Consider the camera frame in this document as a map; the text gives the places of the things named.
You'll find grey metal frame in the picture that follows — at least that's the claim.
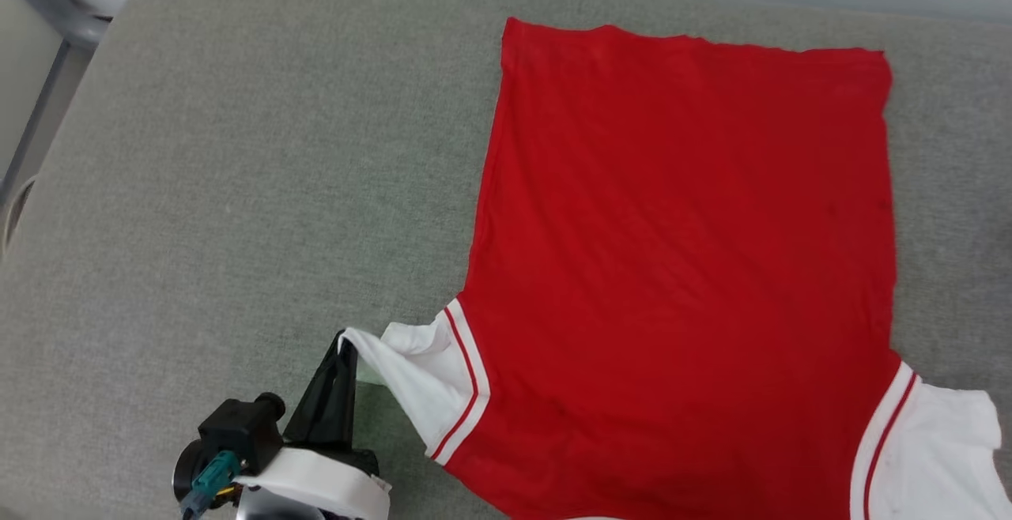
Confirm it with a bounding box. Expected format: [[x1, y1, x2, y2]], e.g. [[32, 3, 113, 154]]
[[0, 0, 111, 206]]

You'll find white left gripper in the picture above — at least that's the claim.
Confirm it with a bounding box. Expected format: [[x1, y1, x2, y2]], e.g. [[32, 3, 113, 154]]
[[233, 332, 392, 520]]

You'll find red and white garment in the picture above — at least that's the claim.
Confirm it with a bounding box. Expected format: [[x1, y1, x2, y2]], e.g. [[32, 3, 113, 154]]
[[340, 17, 1012, 520]]

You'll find teal cable connector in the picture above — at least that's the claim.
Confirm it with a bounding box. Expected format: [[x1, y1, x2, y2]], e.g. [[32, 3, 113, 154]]
[[180, 450, 242, 520]]

